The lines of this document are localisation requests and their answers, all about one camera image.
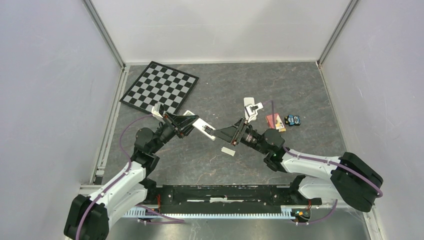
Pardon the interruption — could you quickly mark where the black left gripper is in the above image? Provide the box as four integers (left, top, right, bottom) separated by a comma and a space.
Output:
150, 110, 201, 154

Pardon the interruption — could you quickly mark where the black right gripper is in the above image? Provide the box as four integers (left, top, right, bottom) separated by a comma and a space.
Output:
210, 116, 269, 156

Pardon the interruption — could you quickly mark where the white slim remote control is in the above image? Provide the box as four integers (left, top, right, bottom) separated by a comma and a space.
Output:
192, 117, 216, 141

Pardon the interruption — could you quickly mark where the white slim battery cover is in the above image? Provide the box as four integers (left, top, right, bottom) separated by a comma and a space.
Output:
221, 147, 236, 157

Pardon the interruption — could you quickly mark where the black silver battery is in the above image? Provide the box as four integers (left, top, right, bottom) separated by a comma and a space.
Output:
204, 126, 213, 135

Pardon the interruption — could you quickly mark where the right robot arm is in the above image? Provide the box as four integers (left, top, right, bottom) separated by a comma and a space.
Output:
205, 118, 384, 213

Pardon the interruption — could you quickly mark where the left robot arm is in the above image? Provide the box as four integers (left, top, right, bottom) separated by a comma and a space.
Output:
63, 112, 200, 240

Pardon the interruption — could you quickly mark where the black white chessboard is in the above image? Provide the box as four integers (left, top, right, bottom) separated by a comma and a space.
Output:
119, 61, 200, 114

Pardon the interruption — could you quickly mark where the red playing card box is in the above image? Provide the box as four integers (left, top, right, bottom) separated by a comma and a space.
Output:
266, 113, 287, 132

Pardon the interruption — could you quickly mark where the blue owl figurine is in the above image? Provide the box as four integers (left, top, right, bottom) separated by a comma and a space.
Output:
284, 114, 301, 127

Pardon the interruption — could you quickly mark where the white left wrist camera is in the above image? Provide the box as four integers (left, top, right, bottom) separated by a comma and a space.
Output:
151, 102, 165, 122

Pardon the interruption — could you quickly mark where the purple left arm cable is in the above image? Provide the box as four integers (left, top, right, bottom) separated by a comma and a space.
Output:
75, 113, 154, 240

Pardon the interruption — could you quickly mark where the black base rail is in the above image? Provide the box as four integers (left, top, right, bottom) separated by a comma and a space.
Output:
142, 184, 322, 214

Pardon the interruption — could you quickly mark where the white cable duct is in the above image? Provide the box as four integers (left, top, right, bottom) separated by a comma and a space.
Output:
119, 206, 311, 220

